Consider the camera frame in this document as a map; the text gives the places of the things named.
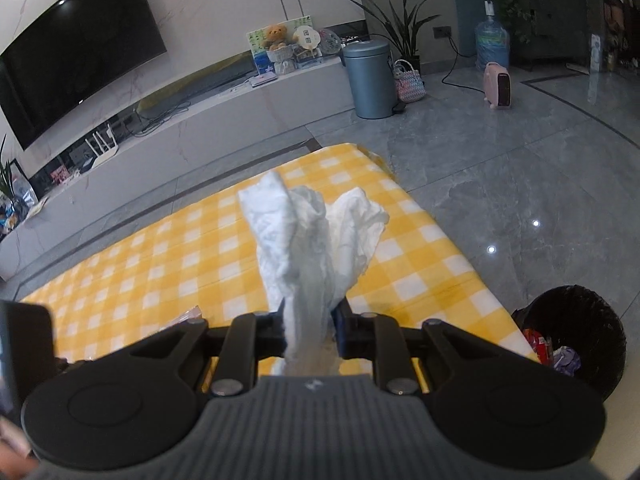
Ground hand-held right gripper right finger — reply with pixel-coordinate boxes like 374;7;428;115
331;300;531;397

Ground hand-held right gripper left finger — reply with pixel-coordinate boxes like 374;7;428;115
114;300;289;397

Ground white tissue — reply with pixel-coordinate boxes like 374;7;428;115
237;170;391;377

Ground person's left hand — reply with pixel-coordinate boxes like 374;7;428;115
0;417;39;477

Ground clear plastic wrapper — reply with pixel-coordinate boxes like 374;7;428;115
169;305;204;324

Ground snack bags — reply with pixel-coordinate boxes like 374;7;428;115
0;200;27;235

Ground yellow checkered tablecloth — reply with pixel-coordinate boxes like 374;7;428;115
20;142;542;396

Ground sheet of paper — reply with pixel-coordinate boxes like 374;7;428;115
25;195;51;222

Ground potted grass plant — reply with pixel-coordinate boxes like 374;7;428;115
0;132;22;202

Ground red wrapper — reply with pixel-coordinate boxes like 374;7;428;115
524;329;554;362

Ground white marble television console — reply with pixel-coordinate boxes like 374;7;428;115
0;54;364;282

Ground white router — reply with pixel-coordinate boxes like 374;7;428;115
84;125;120;169

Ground purple wrapper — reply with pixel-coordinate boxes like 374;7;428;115
552;347;582;377

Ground black trash basket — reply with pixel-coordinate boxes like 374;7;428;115
510;285;629;404

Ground blue-grey pedal trash can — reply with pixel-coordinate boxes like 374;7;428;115
342;40;400;120

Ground pastel woven bag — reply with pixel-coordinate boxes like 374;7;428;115
393;59;428;105

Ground green printed card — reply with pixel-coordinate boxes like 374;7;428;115
247;15;319;77

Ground pink space heater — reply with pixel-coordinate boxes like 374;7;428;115
484;61;516;110

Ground patterned round hand fan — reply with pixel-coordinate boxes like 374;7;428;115
318;27;344;56

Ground white round hand fan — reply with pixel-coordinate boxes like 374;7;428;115
292;27;323;54

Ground brown teddy bear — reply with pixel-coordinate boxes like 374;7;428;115
264;24;290;51

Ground black flat television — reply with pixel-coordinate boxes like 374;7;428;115
0;0;168;151

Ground potted snake plant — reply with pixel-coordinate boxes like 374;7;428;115
348;0;446;77

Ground blue water jug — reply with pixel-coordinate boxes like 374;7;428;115
474;1;511;69

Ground dark grey cabinet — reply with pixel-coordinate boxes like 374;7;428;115
515;0;601;62

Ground cluttered shelf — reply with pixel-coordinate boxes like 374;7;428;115
600;0;640;72

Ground black floor cable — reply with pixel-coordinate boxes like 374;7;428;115
441;35;486;94

